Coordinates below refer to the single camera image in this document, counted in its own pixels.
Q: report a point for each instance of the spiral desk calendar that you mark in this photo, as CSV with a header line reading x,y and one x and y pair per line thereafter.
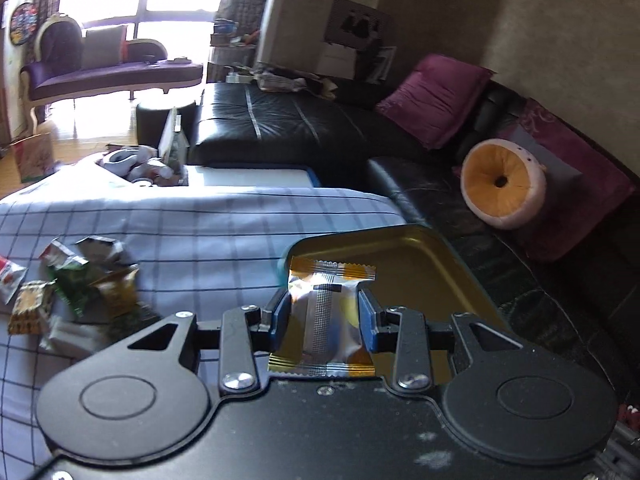
x,y
172,140

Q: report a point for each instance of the magenta cushion with swirl pattern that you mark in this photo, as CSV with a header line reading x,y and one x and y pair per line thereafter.
x,y
585,210

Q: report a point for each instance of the light green snack packet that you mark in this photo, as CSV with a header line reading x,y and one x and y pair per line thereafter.
x,y
75,282

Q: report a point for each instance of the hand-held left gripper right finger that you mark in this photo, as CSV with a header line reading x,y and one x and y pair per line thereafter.
x,y
369,322

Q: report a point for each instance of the grey cushion on chaise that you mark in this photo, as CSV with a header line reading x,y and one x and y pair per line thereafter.
x,y
102,47

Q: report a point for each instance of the black round stool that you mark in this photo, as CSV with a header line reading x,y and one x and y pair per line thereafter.
x,y
155,125

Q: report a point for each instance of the red white snack packet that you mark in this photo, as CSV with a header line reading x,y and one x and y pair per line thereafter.
x,y
10,280

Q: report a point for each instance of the white paper bag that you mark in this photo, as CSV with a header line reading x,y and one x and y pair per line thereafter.
x,y
336,60

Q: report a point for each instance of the cluttered side shelf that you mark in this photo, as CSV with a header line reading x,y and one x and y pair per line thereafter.
x,y
230,45

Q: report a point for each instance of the grey square cushion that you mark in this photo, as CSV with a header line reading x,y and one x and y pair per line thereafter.
x,y
555,165

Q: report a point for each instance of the black and white wall poster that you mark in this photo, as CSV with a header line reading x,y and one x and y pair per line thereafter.
x,y
357,22

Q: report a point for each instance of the red green snack packet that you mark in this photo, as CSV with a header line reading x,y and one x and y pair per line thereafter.
x,y
55,252

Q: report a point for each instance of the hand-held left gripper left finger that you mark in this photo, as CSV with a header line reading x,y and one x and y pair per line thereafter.
x,y
280,325

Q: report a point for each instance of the gold tin box teal outside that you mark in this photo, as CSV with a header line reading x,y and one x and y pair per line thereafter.
x,y
425,270

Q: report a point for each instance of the brown patterned snack packet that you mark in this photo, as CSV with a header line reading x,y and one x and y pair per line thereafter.
x,y
30,307

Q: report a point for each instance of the purple chaise longue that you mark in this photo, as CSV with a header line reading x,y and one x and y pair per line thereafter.
x,y
100,77

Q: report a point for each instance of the orange silver snack packet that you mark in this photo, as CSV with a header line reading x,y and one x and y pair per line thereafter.
x,y
325,310

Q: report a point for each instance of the round orange plush cushion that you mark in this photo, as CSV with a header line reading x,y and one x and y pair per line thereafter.
x,y
480,192

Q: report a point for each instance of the crumpled cloth pile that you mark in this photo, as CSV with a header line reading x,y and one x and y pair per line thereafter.
x,y
285,81

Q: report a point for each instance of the yellow snack packet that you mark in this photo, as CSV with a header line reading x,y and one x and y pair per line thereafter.
x,y
117,292

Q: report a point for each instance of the white soft toy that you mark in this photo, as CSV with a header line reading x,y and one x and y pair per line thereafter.
x,y
125,160

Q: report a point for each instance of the black leather sofa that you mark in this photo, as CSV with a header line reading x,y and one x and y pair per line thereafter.
x,y
280,120

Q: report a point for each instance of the leaning picture frames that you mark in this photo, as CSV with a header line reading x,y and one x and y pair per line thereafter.
x,y
380,62

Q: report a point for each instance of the paper gift bag tree print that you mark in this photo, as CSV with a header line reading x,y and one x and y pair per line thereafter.
x,y
35,157

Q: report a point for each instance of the plain magenta cushion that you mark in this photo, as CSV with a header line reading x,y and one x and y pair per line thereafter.
x,y
430,100

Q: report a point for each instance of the blue checked cloth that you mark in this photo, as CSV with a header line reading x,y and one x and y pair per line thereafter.
x,y
225,230

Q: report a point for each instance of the white blue-edged mat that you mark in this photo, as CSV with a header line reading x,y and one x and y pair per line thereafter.
x,y
250,177

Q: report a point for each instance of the red cushion on chaise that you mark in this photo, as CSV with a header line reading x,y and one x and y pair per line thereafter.
x,y
125,51

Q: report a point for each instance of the round colourful wall board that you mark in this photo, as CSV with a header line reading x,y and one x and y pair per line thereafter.
x,y
22,22

